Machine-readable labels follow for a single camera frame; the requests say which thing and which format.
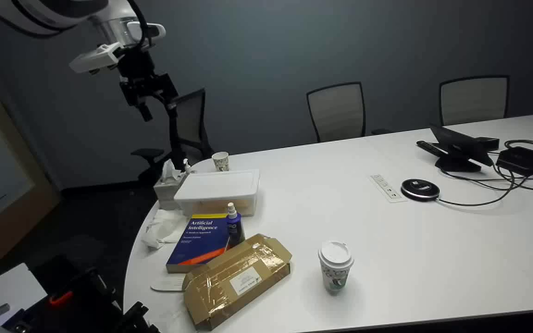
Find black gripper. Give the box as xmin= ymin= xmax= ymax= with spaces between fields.
xmin=116 ymin=48 xmax=179 ymax=124

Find white box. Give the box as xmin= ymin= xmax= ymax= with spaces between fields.
xmin=172 ymin=166 xmax=260 ymax=203

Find tissue box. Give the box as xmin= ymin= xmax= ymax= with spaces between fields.
xmin=153 ymin=159 xmax=188 ymax=210

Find translucent plastic box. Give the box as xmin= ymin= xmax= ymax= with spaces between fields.
xmin=174 ymin=190 xmax=259 ymax=220

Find flat brown cardboard box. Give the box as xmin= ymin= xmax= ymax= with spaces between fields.
xmin=181 ymin=233 xmax=294 ymax=331

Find small white paper cup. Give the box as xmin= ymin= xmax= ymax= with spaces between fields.
xmin=211 ymin=149 xmax=231 ymax=172

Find crumpled white napkin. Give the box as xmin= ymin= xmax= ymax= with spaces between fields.
xmin=138 ymin=207 xmax=186 ymax=251

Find small dark bottle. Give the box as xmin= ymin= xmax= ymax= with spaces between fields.
xmin=223 ymin=201 xmax=246 ymax=249

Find blue and orange book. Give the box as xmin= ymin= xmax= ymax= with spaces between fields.
xmin=164 ymin=212 xmax=236 ymax=275

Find white paper slip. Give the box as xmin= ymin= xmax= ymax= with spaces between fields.
xmin=149 ymin=277 xmax=185 ymax=294

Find grey office chair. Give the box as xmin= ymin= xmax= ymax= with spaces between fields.
xmin=305 ymin=79 xmax=368 ymax=144
xmin=436 ymin=74 xmax=512 ymax=127

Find black equipment case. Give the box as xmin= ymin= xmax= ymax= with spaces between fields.
xmin=5 ymin=253 xmax=161 ymax=333

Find white paper sheet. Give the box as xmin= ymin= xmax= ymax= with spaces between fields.
xmin=0 ymin=260 xmax=50 ymax=327

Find lidded paper coffee cup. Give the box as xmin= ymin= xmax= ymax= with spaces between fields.
xmin=316 ymin=238 xmax=355 ymax=296

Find round black speaker puck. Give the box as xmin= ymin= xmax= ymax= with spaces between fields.
xmin=399 ymin=177 xmax=442 ymax=203

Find black conference device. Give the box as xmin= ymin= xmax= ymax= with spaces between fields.
xmin=414 ymin=125 xmax=501 ymax=173

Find black power adapter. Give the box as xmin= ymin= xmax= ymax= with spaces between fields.
xmin=496 ymin=146 xmax=533 ymax=175

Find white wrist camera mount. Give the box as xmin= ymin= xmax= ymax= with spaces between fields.
xmin=68 ymin=40 xmax=125 ymax=75

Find black cables and devices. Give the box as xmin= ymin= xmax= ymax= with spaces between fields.
xmin=434 ymin=138 xmax=533 ymax=209

